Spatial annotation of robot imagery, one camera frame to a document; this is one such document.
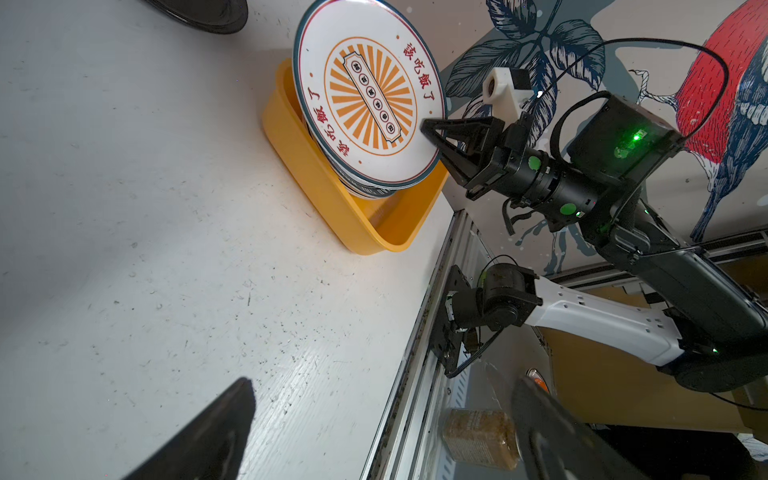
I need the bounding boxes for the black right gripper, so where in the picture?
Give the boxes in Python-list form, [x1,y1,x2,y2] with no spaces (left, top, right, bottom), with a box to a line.
[420,116,600,231]

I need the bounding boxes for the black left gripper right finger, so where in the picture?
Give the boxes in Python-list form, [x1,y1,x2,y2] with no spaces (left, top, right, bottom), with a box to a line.
[511,376,646,480]

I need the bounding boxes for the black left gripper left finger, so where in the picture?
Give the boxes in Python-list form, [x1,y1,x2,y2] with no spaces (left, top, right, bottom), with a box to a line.
[127,377,256,479]

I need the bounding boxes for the green rim plate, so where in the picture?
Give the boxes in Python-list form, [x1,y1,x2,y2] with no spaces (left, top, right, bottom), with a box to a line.
[306,126,396,200]

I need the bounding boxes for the orange sunburst plate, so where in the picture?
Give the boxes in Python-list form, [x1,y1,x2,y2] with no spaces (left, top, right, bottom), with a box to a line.
[292,1,446,190]

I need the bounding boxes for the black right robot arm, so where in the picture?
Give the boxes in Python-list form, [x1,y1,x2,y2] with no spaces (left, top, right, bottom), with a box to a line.
[420,91,767,393]

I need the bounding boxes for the yellow plastic bin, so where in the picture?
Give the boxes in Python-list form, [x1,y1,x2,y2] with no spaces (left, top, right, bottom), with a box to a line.
[262,59,448,255]

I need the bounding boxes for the brown sponge block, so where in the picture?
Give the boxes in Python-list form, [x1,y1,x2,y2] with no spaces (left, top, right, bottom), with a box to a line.
[441,409,520,471]

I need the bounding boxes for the small black plate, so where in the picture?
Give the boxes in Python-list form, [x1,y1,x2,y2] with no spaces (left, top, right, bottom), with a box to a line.
[146,0,250,35]

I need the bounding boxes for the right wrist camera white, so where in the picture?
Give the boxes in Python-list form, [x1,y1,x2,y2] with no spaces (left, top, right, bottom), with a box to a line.
[482,67,535,125]

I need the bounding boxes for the aluminium rail base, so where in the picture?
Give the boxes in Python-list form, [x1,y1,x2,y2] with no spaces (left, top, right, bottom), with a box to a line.
[360,210,491,479]

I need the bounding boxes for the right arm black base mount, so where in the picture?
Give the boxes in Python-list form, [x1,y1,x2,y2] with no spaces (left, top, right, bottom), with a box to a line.
[429,265,477,378]

